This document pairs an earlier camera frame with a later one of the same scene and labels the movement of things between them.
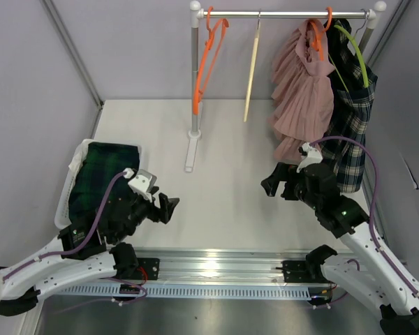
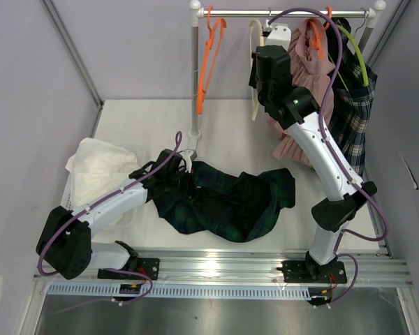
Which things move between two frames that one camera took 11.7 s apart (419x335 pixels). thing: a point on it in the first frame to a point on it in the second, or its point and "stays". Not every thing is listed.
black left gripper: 163,213 to 188,185
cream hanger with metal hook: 252,71 to 255,104
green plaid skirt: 102,161 to 233,206
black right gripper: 271,183 to 252,81
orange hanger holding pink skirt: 316,41 stays
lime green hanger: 350,39 stays
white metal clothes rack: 194,136 stays
